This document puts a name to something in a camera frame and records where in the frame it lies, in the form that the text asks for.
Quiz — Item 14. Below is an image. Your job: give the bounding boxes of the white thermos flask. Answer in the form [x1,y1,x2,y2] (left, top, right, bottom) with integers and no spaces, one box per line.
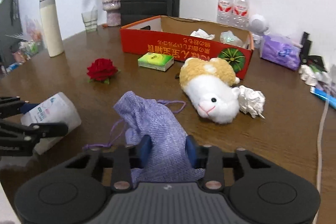
[39,0,65,57]

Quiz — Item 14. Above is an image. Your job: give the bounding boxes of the green pocket tissue packet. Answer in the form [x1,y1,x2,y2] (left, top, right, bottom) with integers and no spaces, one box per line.
[138,53,174,72]

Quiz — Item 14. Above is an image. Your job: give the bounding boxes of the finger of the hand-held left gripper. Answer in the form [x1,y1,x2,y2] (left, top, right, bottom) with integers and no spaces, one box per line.
[0,96,33,119]
[0,120,69,157]

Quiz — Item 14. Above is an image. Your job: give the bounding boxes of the white tissue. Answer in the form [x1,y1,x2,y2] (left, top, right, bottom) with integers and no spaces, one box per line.
[238,85,266,119]
[190,29,216,41]

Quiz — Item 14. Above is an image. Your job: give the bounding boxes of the red artificial rose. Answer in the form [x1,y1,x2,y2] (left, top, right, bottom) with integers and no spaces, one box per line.
[87,58,119,84]

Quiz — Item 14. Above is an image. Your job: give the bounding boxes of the purple tissue pack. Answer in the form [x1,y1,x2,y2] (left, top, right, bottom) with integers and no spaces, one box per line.
[260,34,302,71]

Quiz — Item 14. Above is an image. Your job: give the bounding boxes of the red cardboard box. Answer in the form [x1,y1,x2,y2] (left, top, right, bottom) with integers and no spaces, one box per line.
[120,15,255,80]

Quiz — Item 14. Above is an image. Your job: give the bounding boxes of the pile of wrapped flowers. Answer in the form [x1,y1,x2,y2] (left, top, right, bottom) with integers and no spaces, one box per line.
[5,17,46,75]

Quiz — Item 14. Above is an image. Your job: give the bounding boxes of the white and tan plush alpaca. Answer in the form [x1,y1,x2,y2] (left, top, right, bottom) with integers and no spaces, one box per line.
[179,57,241,125]

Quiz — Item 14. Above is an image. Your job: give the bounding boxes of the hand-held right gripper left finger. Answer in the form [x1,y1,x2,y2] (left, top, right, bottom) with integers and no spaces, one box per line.
[66,135,152,191]

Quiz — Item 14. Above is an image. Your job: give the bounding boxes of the crumpled clear plastic bag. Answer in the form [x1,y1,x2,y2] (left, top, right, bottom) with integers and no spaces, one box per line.
[219,30,248,47]

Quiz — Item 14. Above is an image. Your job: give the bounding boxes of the dark wall board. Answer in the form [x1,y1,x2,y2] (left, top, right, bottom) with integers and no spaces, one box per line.
[0,0,24,67]

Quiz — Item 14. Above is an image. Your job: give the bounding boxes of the clear water bottle red label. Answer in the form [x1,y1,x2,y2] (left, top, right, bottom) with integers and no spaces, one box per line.
[217,0,234,26]
[232,0,249,28]

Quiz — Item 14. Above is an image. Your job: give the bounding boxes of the pale lilac braided cable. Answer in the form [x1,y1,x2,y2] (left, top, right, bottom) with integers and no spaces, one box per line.
[316,98,332,188]

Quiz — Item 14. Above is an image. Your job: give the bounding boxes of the purple mesh drawstring pouch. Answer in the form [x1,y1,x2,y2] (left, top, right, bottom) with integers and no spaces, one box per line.
[83,91,205,182]

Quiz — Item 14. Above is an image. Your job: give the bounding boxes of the blue toothpaste tube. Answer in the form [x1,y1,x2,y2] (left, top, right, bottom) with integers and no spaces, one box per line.
[310,87,336,109]

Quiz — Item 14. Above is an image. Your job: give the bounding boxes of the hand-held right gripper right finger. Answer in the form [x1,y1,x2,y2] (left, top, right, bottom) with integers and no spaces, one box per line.
[184,135,272,191]

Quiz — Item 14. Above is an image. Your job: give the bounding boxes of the clear glass cup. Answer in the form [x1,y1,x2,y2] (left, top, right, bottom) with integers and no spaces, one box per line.
[81,10,98,33]

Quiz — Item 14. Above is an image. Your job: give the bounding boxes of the white wet wipes pack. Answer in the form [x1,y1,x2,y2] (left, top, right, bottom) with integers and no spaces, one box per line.
[21,92,82,155]

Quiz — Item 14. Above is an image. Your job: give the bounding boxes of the marbled pink vase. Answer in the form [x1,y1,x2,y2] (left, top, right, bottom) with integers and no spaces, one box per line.
[101,0,122,27]

